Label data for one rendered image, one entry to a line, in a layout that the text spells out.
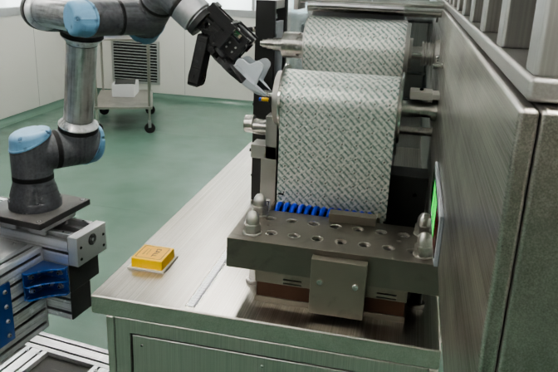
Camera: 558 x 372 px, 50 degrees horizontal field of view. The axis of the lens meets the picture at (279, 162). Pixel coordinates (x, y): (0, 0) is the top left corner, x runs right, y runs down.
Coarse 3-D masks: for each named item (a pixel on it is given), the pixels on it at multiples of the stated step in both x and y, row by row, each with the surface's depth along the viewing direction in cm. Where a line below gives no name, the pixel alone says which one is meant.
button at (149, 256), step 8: (144, 248) 130; (152, 248) 130; (160, 248) 131; (168, 248) 131; (136, 256) 127; (144, 256) 127; (152, 256) 127; (160, 256) 127; (168, 256) 128; (136, 264) 126; (144, 264) 126; (152, 264) 126; (160, 264) 125
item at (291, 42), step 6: (282, 36) 148; (288, 36) 148; (294, 36) 148; (300, 36) 148; (282, 42) 148; (288, 42) 148; (294, 42) 147; (300, 42) 147; (282, 48) 148; (288, 48) 148; (294, 48) 148; (300, 48) 147; (282, 54) 149; (288, 54) 149; (294, 54) 149; (300, 54) 148
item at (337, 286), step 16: (320, 256) 109; (320, 272) 108; (336, 272) 107; (352, 272) 107; (320, 288) 109; (336, 288) 108; (352, 288) 107; (320, 304) 110; (336, 304) 109; (352, 304) 108
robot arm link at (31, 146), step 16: (32, 128) 175; (48, 128) 174; (16, 144) 168; (32, 144) 168; (48, 144) 172; (16, 160) 170; (32, 160) 170; (48, 160) 173; (16, 176) 171; (32, 176) 171; (48, 176) 174
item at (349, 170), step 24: (288, 144) 125; (312, 144) 124; (336, 144) 123; (360, 144) 122; (384, 144) 121; (288, 168) 127; (312, 168) 126; (336, 168) 124; (360, 168) 123; (384, 168) 122; (288, 192) 128; (312, 192) 127; (336, 192) 126; (360, 192) 125; (384, 192) 124; (384, 216) 125
